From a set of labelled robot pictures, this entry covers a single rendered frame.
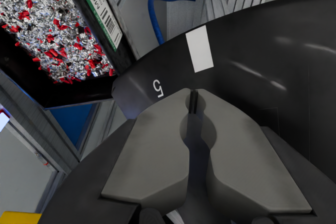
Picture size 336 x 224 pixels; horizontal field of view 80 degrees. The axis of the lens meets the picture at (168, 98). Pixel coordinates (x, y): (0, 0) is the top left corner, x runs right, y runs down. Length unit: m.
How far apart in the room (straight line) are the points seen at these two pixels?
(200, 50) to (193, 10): 0.96
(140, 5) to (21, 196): 1.10
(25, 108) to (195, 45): 0.43
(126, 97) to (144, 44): 1.10
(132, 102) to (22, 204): 1.07
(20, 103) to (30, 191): 0.79
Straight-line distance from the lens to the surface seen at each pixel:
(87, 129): 0.80
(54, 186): 0.70
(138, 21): 1.24
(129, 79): 0.21
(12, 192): 1.29
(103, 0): 0.29
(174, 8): 1.09
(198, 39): 0.16
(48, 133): 0.60
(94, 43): 0.30
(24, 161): 1.35
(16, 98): 0.50
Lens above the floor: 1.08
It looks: 42 degrees down
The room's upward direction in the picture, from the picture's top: 175 degrees counter-clockwise
